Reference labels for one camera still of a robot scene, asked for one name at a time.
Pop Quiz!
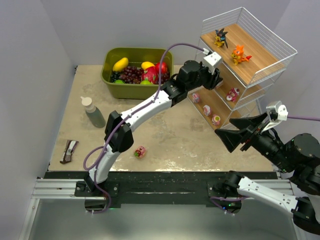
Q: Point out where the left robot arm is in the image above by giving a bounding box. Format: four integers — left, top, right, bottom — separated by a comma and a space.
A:
83, 57, 222, 193

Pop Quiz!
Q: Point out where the orange fox toy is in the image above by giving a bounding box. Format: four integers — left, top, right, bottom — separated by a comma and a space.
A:
231, 45, 252, 65

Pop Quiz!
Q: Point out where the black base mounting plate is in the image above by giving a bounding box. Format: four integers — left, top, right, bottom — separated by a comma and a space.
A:
74, 171, 252, 210

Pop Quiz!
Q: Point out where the white wire wooden shelf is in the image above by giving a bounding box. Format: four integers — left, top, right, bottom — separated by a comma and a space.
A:
193, 7, 298, 130

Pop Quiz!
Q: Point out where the pink toy white belly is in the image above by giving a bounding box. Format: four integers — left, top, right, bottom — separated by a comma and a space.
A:
203, 105, 212, 117

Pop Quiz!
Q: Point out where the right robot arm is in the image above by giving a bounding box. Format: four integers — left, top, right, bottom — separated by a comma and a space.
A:
214, 112, 320, 235

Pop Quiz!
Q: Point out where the purple grape bunch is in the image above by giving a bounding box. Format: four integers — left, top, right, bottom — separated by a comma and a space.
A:
120, 66, 159, 85

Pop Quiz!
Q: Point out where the pink red bear toy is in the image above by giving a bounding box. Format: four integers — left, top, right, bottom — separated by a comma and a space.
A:
226, 87, 240, 103

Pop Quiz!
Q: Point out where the yellow mango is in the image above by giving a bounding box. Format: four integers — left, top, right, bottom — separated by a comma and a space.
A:
112, 57, 129, 72

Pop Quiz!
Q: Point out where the olive green plastic bin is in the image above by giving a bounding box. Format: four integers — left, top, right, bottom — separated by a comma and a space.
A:
101, 47, 165, 100

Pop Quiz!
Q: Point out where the grey bottle beige cap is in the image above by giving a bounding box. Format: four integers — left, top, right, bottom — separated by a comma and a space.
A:
80, 96, 106, 128

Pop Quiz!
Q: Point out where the dark blue grape bunch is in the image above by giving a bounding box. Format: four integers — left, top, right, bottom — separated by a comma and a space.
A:
110, 71, 121, 83

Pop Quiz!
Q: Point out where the pink dragon fruit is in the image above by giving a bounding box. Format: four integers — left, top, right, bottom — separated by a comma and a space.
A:
141, 66, 159, 84

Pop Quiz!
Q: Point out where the yellow lemon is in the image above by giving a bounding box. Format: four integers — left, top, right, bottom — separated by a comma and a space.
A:
141, 61, 155, 70

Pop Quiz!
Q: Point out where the red apple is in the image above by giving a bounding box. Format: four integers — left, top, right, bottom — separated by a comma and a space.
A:
155, 62, 169, 74

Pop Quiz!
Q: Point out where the black cat toy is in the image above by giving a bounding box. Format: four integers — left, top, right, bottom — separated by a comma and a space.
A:
214, 28, 228, 49

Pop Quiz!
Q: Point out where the green pear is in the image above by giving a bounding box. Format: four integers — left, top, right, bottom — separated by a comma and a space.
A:
140, 80, 153, 85

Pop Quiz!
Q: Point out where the pink toy green top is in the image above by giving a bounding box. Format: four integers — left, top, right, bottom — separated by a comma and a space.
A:
211, 114, 221, 126

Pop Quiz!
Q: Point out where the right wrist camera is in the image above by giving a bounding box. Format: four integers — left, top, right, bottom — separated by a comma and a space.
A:
262, 100, 289, 132

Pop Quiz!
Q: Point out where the pink toy blue trim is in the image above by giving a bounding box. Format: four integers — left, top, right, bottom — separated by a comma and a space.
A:
191, 92, 200, 104

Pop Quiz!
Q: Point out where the brown snack bar wrapper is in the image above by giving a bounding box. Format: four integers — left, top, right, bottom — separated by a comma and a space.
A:
59, 139, 79, 165

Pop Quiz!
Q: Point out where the pink bear strawberry toy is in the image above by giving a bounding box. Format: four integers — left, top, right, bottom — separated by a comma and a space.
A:
134, 146, 147, 159

